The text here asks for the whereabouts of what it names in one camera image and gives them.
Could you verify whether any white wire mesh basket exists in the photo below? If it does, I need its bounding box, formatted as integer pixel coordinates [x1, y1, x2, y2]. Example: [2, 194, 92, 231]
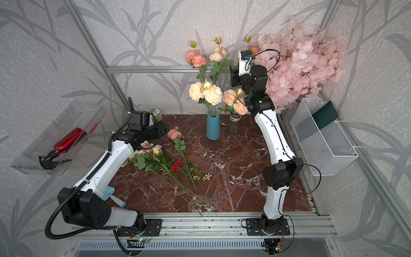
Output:
[291, 98, 358, 176]

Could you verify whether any teal handled scraper tool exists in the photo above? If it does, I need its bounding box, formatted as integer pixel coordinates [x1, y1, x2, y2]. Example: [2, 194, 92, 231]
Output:
[102, 186, 126, 208]

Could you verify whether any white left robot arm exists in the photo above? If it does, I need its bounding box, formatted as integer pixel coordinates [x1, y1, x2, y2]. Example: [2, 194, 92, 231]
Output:
[45, 111, 169, 240]

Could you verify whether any large peach rose spray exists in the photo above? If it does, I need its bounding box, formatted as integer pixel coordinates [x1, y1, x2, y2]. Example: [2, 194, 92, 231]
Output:
[189, 80, 223, 117]

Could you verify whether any red carnation stem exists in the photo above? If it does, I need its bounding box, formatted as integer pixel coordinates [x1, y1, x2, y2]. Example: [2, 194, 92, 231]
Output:
[172, 161, 204, 181]

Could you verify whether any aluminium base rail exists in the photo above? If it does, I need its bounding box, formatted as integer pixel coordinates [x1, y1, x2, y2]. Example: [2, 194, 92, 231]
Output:
[68, 211, 338, 240]

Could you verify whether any red spray bottle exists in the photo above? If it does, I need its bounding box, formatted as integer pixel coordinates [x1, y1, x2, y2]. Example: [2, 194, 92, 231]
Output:
[39, 127, 88, 170]

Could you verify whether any pink cherry blossom tree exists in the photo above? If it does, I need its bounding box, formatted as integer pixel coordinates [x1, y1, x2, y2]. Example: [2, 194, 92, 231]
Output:
[254, 18, 348, 113]

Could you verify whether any teal ceramic vase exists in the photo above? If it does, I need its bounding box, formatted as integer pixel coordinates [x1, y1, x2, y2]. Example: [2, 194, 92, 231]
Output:
[206, 111, 220, 141]

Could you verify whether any peach rose spray stem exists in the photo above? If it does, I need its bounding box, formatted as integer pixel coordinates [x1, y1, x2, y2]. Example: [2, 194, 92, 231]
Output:
[209, 37, 229, 85]

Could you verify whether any clear glass vase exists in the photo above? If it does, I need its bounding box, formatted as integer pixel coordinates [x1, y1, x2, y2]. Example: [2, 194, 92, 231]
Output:
[227, 113, 241, 135]

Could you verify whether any pink white peony stem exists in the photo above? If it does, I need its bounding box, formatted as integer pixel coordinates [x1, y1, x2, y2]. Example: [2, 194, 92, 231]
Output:
[121, 140, 162, 171]

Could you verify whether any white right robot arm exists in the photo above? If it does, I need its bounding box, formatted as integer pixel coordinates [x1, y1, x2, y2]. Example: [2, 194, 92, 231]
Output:
[230, 65, 304, 236]

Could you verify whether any magenta rose bud stem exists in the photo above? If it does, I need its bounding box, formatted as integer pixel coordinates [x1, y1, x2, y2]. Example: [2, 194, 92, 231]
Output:
[137, 145, 201, 213]

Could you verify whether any small yellow lidded jar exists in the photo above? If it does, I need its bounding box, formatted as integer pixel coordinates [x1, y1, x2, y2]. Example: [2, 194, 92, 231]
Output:
[150, 108, 163, 122]

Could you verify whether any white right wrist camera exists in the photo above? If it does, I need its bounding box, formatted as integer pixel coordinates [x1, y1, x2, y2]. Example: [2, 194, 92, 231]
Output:
[238, 49, 252, 76]

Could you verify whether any peach single rose stem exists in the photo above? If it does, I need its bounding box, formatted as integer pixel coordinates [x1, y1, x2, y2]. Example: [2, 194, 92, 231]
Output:
[222, 88, 248, 116]

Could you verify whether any clear plastic wall bin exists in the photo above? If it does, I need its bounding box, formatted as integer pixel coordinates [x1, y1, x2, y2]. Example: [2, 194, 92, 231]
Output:
[11, 101, 106, 175]

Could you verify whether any pink rose spray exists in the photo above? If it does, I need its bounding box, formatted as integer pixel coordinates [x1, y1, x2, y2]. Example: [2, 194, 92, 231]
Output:
[168, 127, 198, 188]
[243, 35, 260, 60]

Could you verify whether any pink rose spray stem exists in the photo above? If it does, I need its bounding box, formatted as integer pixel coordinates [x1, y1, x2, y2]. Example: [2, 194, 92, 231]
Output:
[186, 41, 208, 83]

